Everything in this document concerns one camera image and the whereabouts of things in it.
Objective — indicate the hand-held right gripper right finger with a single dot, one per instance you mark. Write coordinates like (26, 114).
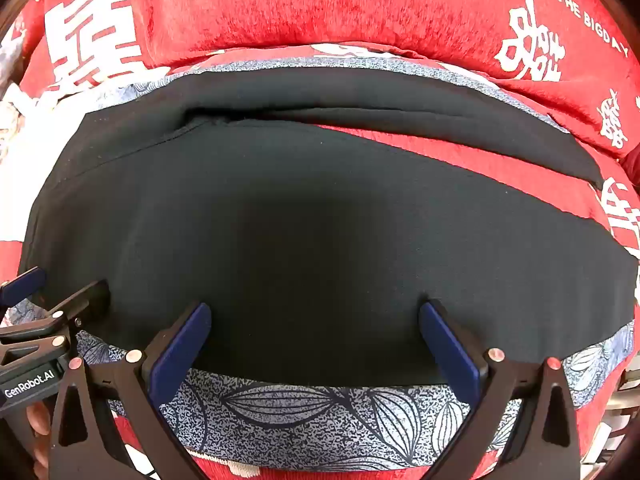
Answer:
(450, 352)

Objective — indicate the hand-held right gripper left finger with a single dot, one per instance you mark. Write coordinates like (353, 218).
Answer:
(181, 352)

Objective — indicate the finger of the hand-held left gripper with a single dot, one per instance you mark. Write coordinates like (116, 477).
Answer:
(25, 285)
(85, 305)

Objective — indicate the black pants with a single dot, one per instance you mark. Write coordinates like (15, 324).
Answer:
(300, 235)

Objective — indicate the person's left hand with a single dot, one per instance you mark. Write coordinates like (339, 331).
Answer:
(39, 420)

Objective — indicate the blue leaf-pattern fabric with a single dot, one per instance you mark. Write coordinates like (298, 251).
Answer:
(300, 420)

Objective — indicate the red velvet quilt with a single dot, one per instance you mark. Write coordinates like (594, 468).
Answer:
(325, 0)

